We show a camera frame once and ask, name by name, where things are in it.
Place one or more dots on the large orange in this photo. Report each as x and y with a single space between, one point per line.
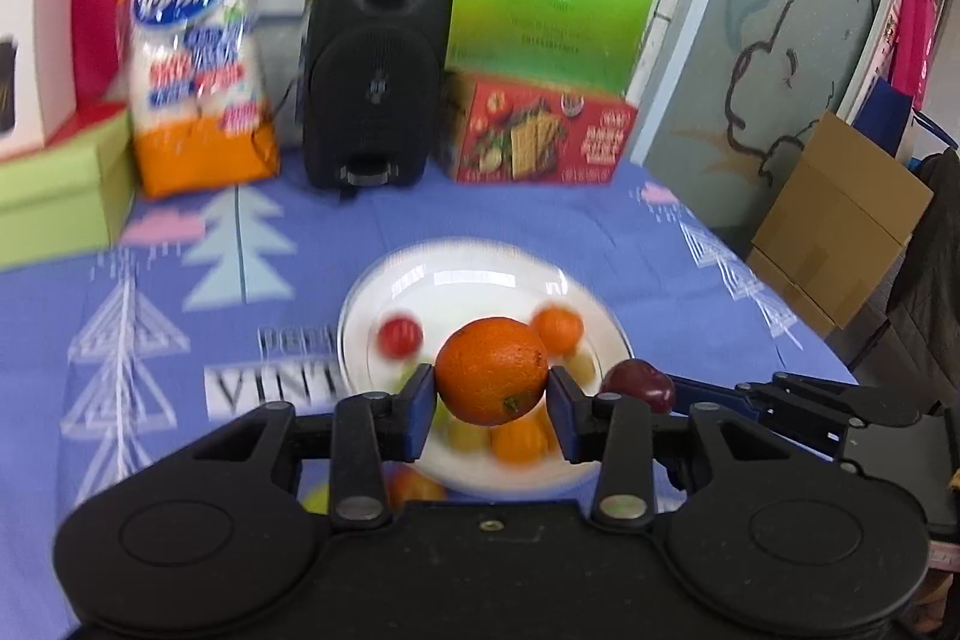
491 370

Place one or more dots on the dark cloth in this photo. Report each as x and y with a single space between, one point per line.
930 265

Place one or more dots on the red cracker box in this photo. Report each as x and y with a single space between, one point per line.
540 134

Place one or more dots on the medium orange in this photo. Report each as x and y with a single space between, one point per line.
559 329

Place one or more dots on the dark red plum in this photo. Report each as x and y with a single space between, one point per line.
637 385

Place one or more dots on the light green box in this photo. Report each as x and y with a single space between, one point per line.
60 190

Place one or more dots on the brown cardboard box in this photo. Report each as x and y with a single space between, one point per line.
840 220

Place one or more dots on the blue printed tablecloth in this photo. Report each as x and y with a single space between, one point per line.
225 325

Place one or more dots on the red tomato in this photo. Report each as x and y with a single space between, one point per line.
399 336

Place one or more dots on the oval green fruit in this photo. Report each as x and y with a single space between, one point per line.
319 499

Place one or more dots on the pink hanging bag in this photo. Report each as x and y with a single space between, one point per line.
915 40

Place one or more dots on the small reddish yellow fruit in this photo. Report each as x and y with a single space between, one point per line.
414 486

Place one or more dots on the black speaker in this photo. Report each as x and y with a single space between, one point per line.
371 63

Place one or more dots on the white plate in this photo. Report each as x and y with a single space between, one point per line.
465 287

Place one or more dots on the white cup box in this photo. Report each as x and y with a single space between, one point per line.
37 70

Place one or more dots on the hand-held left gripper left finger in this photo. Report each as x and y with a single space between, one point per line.
416 413

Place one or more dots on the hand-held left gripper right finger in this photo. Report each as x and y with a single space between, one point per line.
562 416

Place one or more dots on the blue paper bag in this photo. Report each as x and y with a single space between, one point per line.
886 115

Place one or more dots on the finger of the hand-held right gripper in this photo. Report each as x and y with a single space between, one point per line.
712 392

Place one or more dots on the orange paper cup package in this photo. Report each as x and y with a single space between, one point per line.
195 55

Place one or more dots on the small orange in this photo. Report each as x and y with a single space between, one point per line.
519 443

